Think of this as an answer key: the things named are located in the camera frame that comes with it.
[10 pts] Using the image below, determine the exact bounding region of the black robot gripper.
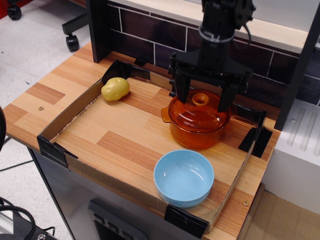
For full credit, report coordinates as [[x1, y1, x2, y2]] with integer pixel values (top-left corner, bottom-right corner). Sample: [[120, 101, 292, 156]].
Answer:
[[168, 40, 253, 112]]

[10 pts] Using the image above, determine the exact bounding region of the orange transparent pot lid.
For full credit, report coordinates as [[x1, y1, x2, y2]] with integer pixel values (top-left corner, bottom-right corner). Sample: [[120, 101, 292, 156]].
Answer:
[[163, 89, 232, 134]]

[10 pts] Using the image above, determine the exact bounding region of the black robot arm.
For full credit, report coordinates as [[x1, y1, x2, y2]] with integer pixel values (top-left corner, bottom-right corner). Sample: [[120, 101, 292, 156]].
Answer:
[[169, 0, 256, 112]]

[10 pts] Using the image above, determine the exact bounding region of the orange transparent pot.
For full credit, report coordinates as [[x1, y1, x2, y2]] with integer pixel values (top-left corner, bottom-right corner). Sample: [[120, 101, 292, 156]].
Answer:
[[161, 99, 237, 150]]

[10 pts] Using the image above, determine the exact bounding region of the cardboard fence with black tape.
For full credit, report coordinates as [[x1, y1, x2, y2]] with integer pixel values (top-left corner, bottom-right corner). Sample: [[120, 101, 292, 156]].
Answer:
[[36, 58, 274, 239]]

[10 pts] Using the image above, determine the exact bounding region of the yellow plastic potato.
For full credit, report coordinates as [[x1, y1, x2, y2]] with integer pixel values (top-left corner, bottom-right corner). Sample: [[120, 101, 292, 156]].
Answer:
[[101, 77, 130, 101]]

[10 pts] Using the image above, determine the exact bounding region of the light blue bowl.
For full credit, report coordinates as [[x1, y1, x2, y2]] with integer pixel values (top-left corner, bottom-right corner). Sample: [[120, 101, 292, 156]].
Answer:
[[153, 149, 215, 208]]

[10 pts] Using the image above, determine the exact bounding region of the black office chair base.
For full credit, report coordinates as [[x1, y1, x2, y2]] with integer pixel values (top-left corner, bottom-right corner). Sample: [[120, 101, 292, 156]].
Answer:
[[62, 13, 89, 52]]

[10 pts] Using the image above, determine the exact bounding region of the grey oven control panel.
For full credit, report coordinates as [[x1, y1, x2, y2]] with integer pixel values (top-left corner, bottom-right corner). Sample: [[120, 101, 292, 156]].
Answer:
[[87, 200, 150, 240]]

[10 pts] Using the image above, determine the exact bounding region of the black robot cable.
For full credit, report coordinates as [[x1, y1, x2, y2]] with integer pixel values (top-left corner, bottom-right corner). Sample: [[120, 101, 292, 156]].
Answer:
[[232, 23, 252, 51]]

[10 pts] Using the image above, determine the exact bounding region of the black upright post right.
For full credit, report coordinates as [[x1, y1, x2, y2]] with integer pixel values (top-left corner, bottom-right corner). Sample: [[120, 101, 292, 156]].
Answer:
[[274, 5, 320, 131]]

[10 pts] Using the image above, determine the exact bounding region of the black upright post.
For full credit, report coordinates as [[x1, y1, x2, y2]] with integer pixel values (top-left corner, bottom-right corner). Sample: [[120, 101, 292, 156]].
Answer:
[[274, 5, 320, 131], [86, 0, 113, 63]]

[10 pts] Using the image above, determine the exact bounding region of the black upright post left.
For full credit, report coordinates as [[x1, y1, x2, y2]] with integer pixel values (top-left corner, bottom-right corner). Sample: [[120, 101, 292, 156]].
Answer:
[[86, 0, 113, 63]]

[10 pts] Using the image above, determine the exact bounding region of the black cable on floor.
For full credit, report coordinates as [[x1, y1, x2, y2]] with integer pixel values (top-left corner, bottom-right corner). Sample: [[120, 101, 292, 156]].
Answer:
[[0, 196, 56, 240]]

